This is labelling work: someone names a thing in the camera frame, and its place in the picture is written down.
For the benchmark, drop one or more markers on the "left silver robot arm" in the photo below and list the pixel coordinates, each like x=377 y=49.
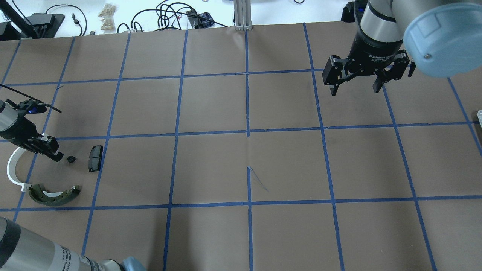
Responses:
x=21 y=249

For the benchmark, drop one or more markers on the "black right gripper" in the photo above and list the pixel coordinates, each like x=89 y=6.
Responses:
x=372 y=51

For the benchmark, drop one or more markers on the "aluminium frame post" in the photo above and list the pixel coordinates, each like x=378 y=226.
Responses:
x=242 y=15

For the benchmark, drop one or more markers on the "white curved plastic part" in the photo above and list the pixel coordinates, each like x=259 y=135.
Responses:
x=11 y=169

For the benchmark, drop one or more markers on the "dark brake pad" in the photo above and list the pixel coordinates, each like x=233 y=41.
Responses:
x=95 y=158

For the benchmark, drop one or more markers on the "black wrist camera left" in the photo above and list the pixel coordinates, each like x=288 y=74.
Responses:
x=29 y=106

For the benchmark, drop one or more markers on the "bags of small parts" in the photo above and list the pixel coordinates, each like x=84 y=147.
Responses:
x=106 y=17

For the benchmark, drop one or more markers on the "olive brake shoe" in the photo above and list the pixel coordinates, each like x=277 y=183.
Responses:
x=40 y=195

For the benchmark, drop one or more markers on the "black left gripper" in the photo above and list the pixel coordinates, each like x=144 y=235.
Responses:
x=19 y=133

